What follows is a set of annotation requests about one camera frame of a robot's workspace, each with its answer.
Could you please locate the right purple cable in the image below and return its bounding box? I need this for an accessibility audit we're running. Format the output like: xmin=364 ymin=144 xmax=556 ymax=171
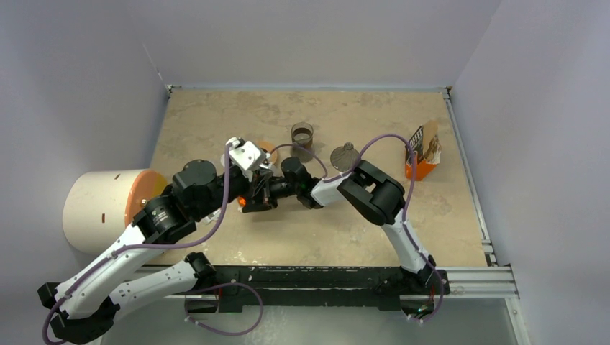
xmin=269 ymin=133 xmax=445 ymax=325

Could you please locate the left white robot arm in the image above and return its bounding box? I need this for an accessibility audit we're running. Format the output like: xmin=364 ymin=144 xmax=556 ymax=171
xmin=37 ymin=153 xmax=264 ymax=344

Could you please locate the coffee filter package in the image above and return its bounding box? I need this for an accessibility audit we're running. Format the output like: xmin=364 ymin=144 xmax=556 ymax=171
xmin=405 ymin=120 xmax=442 ymax=181

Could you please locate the smoked glass dripper cone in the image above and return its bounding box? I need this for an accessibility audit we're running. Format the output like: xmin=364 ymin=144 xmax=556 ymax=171
xmin=329 ymin=142 xmax=360 ymax=173

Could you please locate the orange glass carafe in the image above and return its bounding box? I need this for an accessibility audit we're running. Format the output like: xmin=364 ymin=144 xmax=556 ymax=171
xmin=237 ymin=196 xmax=247 ymax=207

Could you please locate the smoked glass carafe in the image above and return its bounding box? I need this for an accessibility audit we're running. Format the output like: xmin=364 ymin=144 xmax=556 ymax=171
xmin=291 ymin=122 xmax=314 ymax=162

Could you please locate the white cylinder with orange lid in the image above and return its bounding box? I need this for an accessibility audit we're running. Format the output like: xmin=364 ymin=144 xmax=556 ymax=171
xmin=62 ymin=169 xmax=168 ymax=255

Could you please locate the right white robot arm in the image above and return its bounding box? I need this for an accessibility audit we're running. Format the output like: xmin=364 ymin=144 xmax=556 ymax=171
xmin=238 ymin=157 xmax=442 ymax=293

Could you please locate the light wooden dripper ring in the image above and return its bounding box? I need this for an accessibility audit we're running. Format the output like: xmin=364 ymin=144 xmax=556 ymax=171
xmin=257 ymin=140 xmax=279 ymax=164

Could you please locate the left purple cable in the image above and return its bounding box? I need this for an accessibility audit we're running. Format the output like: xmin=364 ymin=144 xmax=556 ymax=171
xmin=42 ymin=142 xmax=235 ymax=345

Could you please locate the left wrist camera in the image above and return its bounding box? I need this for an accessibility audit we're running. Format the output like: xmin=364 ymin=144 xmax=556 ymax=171
xmin=226 ymin=137 xmax=273 ymax=182

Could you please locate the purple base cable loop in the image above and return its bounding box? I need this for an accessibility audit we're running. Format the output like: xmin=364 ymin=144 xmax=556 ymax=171
xmin=183 ymin=280 xmax=265 ymax=336

